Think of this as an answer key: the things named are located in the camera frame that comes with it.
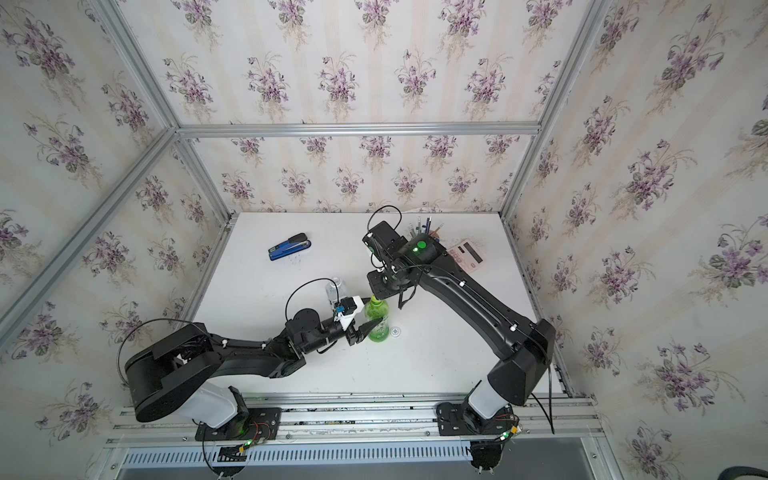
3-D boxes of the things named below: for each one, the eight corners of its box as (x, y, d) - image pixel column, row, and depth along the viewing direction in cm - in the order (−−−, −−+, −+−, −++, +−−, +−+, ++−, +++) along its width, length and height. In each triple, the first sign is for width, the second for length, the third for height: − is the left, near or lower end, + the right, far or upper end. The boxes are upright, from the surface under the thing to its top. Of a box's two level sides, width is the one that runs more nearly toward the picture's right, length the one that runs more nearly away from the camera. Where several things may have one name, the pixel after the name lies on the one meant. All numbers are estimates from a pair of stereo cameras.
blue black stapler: (273, 264, 107) (269, 256, 103) (268, 257, 109) (264, 248, 105) (310, 246, 113) (308, 237, 109) (305, 239, 115) (303, 230, 111)
